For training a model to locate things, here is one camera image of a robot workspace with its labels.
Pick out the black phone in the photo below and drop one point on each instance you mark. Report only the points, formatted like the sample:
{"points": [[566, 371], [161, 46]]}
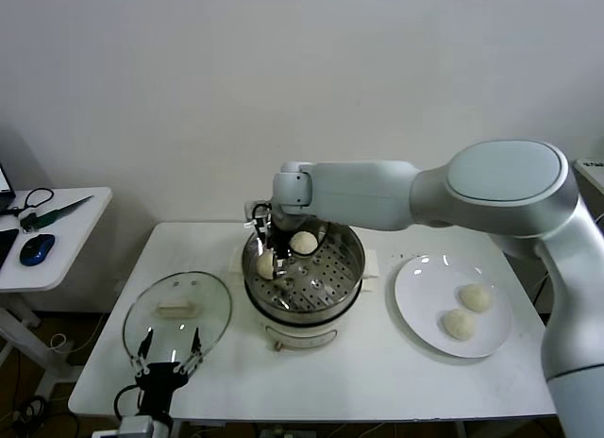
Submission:
{"points": [[7, 247]]}

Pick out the round glass pot lid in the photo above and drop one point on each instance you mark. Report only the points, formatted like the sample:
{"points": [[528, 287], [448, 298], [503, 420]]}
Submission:
{"points": [[175, 309]]}

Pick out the perforated steel steamer basket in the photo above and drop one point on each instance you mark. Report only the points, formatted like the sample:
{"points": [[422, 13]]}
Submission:
{"points": [[340, 268]]}

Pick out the white round plate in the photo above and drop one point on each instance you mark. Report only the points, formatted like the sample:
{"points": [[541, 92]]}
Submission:
{"points": [[491, 334]]}

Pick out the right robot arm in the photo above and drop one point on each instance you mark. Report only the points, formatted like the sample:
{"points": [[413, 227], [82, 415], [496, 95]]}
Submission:
{"points": [[509, 183]]}

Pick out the white cabinet with label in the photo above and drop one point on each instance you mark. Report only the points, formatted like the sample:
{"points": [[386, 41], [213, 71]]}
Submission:
{"points": [[592, 171]]}

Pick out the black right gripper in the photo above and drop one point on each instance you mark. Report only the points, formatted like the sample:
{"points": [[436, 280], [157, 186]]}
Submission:
{"points": [[281, 242]]}

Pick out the white steamed baozi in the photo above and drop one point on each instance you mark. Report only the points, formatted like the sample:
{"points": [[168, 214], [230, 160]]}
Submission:
{"points": [[264, 267], [458, 324], [303, 244], [475, 297]]}

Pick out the white electric cooker pot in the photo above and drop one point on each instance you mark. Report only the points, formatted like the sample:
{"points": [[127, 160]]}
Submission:
{"points": [[302, 336]]}

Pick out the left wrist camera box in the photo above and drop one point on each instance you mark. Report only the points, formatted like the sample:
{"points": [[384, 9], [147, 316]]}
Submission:
{"points": [[137, 427]]}

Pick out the white side table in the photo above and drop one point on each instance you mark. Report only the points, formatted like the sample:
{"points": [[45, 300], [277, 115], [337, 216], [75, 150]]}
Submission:
{"points": [[80, 230]]}

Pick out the laptop computer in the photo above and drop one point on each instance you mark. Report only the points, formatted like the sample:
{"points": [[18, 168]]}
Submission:
{"points": [[4, 183]]}

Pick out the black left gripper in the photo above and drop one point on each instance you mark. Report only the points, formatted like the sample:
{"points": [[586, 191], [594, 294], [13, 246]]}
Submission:
{"points": [[158, 380]]}

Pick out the blue computer mouse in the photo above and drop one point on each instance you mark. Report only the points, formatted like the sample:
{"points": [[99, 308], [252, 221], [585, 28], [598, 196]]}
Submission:
{"points": [[37, 250]]}

